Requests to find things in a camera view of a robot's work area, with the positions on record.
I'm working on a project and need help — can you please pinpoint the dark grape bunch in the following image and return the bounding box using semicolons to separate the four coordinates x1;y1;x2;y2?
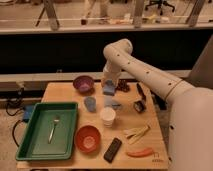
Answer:
116;79;130;92

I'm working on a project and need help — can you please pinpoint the orange carrot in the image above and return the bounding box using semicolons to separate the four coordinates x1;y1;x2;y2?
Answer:
126;148;154;157

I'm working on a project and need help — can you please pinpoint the orange bowl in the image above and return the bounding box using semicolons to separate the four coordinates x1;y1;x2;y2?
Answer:
74;125;101;154

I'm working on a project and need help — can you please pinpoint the blue power box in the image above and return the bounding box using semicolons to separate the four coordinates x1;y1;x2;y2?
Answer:
23;105;34;122

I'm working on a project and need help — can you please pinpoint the black cable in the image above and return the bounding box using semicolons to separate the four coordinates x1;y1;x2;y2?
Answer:
5;87;26;148

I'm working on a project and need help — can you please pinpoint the person in background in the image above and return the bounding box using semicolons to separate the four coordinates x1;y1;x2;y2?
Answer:
81;0;109;25

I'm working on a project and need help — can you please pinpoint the white paper cup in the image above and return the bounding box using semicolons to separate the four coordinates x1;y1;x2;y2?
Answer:
100;107;116;127

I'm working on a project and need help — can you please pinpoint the metal spoon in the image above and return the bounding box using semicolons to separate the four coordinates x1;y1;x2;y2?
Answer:
48;116;60;144

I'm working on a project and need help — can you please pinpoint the black office chair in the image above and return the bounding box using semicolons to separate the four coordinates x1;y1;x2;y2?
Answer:
145;0;175;16

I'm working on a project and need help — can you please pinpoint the blue sponge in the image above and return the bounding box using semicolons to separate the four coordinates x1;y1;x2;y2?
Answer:
103;80;115;96

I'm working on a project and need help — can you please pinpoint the black remote control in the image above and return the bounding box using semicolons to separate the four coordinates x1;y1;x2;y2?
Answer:
103;138;122;163

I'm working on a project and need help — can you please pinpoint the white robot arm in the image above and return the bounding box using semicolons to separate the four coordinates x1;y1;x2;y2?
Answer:
103;39;213;171

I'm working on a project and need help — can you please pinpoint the purple bowl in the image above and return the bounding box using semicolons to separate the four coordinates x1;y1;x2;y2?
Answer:
73;75;94;93

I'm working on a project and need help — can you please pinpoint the blue plastic cup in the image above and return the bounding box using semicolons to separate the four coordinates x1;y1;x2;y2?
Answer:
84;96;96;112

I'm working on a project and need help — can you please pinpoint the green plastic tray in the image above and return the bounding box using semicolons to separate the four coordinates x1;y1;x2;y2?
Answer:
16;102;78;161

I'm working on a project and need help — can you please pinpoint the light blue cloth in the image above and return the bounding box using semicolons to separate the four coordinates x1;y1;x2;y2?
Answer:
104;96;121;110

